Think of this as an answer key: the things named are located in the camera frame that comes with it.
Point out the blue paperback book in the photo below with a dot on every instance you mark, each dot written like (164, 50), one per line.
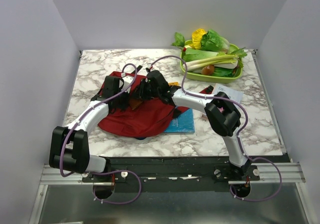
(182, 122)

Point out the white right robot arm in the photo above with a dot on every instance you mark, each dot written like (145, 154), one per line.
(222, 113)

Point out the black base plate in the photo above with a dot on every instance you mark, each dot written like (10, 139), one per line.
(172, 174)

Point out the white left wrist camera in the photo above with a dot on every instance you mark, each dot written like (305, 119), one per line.
(126, 83)

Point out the aluminium rail frame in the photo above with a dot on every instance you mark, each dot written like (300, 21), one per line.
(276, 170)

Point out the green lettuce head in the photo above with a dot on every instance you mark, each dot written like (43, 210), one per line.
(212, 41)

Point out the green white leek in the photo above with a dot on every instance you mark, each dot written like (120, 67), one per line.
(220, 59)

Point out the orange treehouse storybook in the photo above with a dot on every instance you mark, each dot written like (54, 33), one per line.
(173, 84)

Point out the brown mushroom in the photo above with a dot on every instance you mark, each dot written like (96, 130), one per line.
(208, 70)

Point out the green plastic tray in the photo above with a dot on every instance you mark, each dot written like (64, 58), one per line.
(224, 73)

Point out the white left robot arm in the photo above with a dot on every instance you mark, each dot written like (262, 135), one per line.
(69, 150)

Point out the brown leather wallet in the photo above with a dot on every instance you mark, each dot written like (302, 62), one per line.
(134, 103)

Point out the flower cover Designer Fate book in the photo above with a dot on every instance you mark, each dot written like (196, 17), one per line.
(231, 93)

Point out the green leaf sprig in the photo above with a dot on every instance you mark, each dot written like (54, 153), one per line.
(179, 40)

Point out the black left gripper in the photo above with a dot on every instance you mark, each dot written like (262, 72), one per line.
(123, 105)

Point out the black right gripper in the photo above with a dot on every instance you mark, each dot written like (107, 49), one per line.
(143, 84)

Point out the yellow artificial flower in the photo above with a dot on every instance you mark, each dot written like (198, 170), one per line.
(196, 38)

